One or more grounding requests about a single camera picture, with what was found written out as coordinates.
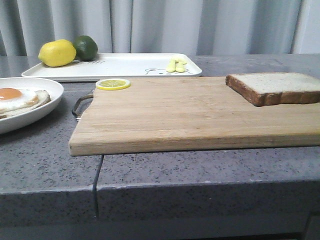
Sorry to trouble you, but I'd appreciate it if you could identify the yellow-green small utensil left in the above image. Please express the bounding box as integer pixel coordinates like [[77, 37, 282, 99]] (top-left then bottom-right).
[[165, 58, 176, 73]]

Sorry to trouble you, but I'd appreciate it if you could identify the fried egg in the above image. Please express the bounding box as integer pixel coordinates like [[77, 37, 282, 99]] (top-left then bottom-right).
[[0, 88, 39, 113]]

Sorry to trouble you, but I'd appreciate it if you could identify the white rectangular tray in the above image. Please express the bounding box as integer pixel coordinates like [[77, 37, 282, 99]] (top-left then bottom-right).
[[21, 53, 202, 82]]

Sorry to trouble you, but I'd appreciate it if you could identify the yellow-green small utensil right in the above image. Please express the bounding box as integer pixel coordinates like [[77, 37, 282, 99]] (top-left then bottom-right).
[[175, 59, 187, 73]]

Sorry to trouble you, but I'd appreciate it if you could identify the wooden cutting board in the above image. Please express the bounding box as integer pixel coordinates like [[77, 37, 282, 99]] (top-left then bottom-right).
[[68, 77, 320, 156]]

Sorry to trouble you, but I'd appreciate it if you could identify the white bread slice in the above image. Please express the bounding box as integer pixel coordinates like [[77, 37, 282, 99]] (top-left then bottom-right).
[[225, 72, 320, 107]]

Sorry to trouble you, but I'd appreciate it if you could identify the green lime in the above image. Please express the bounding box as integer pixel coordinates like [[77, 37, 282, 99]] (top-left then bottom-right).
[[73, 35, 98, 61]]

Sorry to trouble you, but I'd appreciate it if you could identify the yellow lemon slice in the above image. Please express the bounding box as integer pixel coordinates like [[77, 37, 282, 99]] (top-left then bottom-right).
[[95, 78, 131, 91]]

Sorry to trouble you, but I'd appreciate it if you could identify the grey curtain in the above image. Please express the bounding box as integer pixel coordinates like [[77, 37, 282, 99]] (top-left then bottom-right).
[[0, 0, 320, 56]]

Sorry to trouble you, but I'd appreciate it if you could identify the yellow-green small utensil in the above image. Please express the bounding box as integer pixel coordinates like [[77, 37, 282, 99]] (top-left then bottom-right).
[[165, 58, 176, 73], [175, 59, 187, 73]]

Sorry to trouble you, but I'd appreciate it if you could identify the white round plate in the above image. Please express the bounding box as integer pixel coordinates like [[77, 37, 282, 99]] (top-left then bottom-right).
[[0, 77, 64, 134]]

